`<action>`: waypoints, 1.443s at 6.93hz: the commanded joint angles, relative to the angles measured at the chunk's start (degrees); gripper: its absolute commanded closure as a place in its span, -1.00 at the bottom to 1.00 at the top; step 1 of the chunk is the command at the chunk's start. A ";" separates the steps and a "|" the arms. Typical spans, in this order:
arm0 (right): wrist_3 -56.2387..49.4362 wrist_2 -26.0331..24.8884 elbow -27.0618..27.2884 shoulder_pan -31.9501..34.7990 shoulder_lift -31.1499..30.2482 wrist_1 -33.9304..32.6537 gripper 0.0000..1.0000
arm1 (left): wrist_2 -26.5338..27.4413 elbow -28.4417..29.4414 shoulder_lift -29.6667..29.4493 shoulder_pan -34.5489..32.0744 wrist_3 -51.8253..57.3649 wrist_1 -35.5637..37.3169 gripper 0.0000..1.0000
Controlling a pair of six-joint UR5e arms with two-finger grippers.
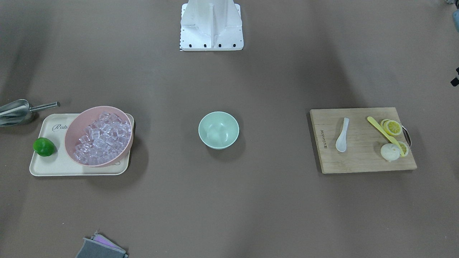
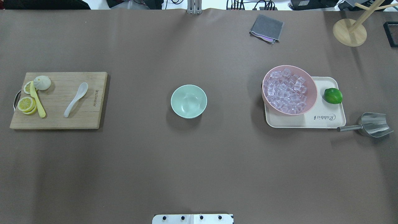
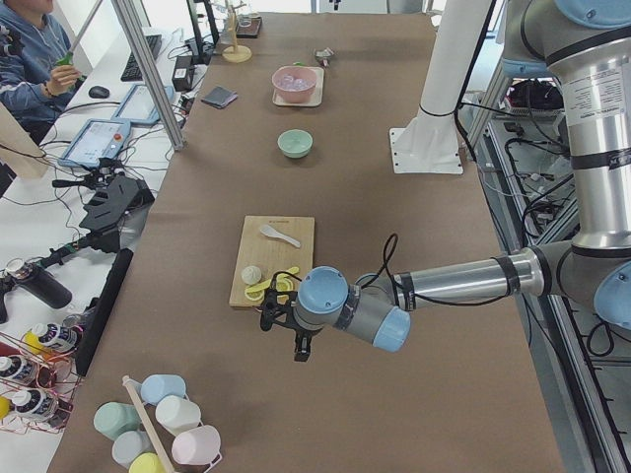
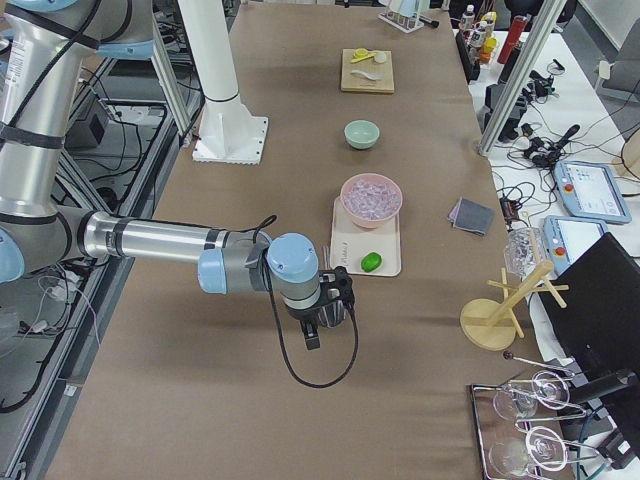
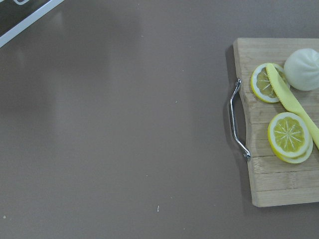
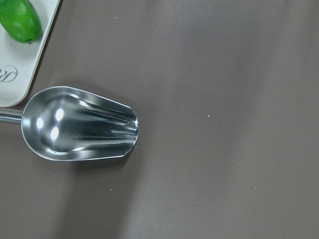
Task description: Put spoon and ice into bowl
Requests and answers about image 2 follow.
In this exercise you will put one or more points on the pink bowl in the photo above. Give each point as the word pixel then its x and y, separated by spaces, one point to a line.
pixel 311 94

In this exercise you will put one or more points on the pile of clear ice cubes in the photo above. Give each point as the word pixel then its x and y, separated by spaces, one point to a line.
pixel 286 91

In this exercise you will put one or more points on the metal ice scoop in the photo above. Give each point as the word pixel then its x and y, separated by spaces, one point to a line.
pixel 370 124

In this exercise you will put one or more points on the metal board handle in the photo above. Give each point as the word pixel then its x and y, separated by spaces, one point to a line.
pixel 16 99

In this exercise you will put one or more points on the bottom lemon slice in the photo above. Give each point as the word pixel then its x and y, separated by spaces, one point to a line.
pixel 31 111

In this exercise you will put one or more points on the lemon slice under knife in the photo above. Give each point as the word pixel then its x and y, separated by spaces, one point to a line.
pixel 27 87

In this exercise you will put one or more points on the white ceramic spoon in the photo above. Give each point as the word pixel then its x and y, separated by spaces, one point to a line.
pixel 82 90

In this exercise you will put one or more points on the top lemon slice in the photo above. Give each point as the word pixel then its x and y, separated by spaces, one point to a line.
pixel 26 104

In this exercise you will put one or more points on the cream plastic tray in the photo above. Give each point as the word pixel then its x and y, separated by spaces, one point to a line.
pixel 322 114

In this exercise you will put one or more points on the wooden cup stand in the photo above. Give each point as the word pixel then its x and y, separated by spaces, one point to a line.
pixel 351 32

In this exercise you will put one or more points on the wooden cutting board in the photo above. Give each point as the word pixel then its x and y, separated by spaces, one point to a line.
pixel 86 112

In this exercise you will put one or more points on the white steamed bun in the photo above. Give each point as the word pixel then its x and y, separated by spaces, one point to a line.
pixel 42 82

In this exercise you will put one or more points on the black frame tray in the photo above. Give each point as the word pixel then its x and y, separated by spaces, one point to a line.
pixel 391 30

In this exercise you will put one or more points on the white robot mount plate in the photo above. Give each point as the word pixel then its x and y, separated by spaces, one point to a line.
pixel 193 219

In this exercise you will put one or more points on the green lime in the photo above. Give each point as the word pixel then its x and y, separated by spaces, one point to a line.
pixel 333 96

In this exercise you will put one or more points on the grey folded cloth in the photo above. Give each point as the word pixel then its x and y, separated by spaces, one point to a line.
pixel 267 29

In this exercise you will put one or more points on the mint green bowl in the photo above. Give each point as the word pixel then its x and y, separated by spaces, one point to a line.
pixel 189 101

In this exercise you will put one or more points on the yellow plastic knife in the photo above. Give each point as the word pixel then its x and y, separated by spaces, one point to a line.
pixel 40 108

